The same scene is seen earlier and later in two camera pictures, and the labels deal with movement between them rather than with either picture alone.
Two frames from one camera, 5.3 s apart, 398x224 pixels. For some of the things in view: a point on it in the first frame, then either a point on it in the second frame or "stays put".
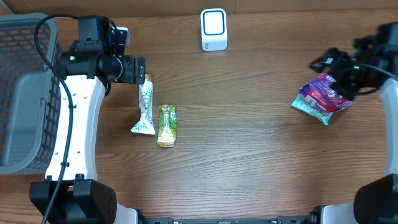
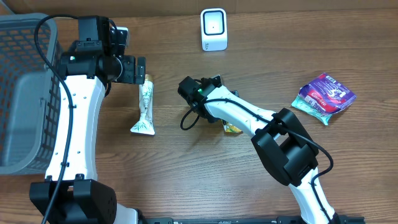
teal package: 300,102 stays put
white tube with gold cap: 146,124 stays put
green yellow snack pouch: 168,126 → 229,127
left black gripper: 138,70 stays put
